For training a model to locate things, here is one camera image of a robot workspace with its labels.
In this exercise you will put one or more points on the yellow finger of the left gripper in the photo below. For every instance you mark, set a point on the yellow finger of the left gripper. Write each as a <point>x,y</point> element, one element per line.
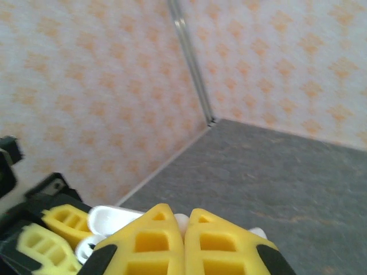
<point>66,220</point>
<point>43,249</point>

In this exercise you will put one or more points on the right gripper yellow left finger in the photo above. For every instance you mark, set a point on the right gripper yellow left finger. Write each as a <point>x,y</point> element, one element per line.
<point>149,243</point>

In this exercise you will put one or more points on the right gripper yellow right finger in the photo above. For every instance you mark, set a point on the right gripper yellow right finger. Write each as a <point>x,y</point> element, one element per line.
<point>218,246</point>

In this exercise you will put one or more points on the small white rounded box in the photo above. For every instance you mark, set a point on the small white rounded box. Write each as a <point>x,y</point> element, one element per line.
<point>258,232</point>

